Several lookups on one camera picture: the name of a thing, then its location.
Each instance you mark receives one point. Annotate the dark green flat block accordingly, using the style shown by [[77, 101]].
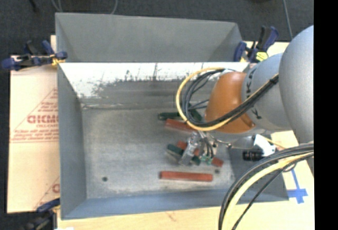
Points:
[[169, 116], [174, 149]]

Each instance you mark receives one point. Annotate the grey metal bin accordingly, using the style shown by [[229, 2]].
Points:
[[118, 157]]

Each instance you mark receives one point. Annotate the brown cardboard board red print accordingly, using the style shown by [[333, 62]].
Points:
[[31, 160]]

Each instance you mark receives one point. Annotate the black cylinder on white bracket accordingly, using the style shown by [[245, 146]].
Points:
[[264, 144]]

